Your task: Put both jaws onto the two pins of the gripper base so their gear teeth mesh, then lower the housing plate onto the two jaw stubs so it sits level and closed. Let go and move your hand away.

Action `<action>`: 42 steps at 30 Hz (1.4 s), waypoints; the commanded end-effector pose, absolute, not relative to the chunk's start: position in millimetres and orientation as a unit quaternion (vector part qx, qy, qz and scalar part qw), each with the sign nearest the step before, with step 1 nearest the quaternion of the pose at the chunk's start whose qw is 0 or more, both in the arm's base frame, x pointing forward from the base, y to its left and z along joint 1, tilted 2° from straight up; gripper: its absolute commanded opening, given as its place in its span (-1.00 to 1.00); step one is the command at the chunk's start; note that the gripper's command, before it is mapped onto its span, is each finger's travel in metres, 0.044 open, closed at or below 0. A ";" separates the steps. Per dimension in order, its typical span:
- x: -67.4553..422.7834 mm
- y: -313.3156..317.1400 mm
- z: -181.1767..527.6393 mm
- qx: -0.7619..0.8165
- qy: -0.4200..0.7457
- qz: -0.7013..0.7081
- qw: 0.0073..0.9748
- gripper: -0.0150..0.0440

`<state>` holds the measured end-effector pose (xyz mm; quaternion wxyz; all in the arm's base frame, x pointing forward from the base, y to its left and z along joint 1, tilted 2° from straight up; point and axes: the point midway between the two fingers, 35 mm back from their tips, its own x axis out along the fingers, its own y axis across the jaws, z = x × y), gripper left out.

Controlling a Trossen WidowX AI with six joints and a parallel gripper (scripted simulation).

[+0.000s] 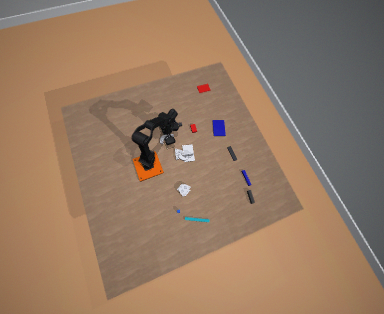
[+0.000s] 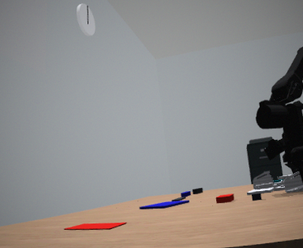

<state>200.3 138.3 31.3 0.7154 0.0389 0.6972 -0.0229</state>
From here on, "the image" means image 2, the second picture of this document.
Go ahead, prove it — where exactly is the red flat plate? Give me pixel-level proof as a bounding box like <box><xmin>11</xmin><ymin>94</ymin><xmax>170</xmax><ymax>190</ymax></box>
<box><xmin>64</xmin><ymin>222</ymin><xmax>126</xmax><ymax>230</ymax></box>

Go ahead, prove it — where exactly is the blue flat plate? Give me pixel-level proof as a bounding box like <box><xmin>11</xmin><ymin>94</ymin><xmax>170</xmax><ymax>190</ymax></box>
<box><xmin>139</xmin><ymin>201</ymin><xmax>189</xmax><ymax>209</ymax></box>

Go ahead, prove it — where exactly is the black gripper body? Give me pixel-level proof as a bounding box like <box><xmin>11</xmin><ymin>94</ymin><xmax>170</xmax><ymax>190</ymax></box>
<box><xmin>282</xmin><ymin>125</ymin><xmax>303</xmax><ymax>163</ymax></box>

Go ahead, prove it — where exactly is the red rectangular block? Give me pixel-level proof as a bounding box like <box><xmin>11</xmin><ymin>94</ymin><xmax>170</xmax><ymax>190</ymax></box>
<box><xmin>216</xmin><ymin>194</ymin><xmax>234</xmax><ymax>203</ymax></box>

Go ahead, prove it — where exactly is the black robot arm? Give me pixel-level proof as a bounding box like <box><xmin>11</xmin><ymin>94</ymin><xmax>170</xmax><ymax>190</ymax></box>
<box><xmin>256</xmin><ymin>47</ymin><xmax>303</xmax><ymax>160</ymax></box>

